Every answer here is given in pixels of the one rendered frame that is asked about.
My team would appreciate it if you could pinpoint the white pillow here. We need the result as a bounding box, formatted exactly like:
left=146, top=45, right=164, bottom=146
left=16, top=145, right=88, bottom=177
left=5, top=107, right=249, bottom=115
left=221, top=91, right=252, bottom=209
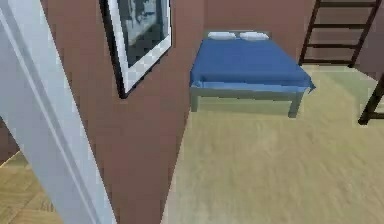
left=207, top=31, right=238, bottom=41
left=239, top=31, right=270, bottom=42

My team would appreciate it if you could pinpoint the white room door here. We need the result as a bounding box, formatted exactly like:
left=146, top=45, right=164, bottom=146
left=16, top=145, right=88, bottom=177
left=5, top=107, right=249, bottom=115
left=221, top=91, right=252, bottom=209
left=0, top=0, right=118, bottom=224

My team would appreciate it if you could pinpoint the dark brown ladder shelf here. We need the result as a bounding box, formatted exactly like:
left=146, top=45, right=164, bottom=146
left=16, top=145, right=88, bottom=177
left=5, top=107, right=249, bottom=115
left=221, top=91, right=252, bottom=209
left=297, top=0, right=384, bottom=126

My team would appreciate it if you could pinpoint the blue bed with grey frame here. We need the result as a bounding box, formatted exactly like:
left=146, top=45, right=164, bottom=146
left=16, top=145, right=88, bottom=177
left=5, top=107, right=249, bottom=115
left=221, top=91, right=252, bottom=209
left=189, top=30, right=317, bottom=119

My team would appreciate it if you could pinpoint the black framed wall picture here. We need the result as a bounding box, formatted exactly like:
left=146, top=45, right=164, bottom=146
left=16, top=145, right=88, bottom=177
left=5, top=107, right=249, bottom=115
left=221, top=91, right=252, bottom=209
left=98, top=0, right=173, bottom=100

